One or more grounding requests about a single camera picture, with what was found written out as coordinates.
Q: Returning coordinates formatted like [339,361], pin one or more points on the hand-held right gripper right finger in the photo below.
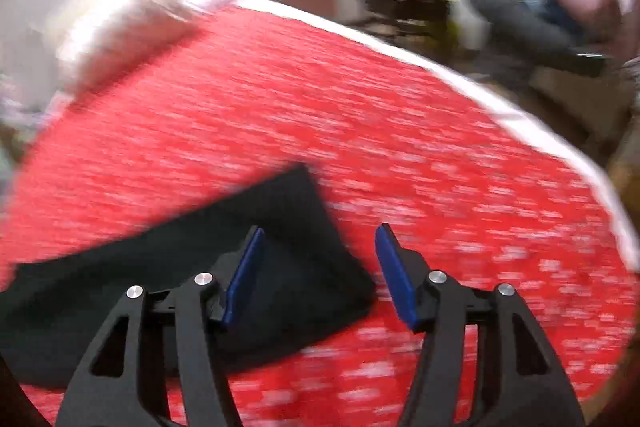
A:
[395,277]

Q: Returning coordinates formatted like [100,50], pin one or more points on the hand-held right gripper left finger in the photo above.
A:
[245,277]

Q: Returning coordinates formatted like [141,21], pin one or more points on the black pants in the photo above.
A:
[285,217]

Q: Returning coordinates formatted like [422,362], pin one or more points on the red floral bedspread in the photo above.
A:
[400,132]

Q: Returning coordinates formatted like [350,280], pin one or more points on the white floral pillow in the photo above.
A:
[140,17]

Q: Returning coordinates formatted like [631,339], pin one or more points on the dark grey jacket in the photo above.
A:
[530,27]

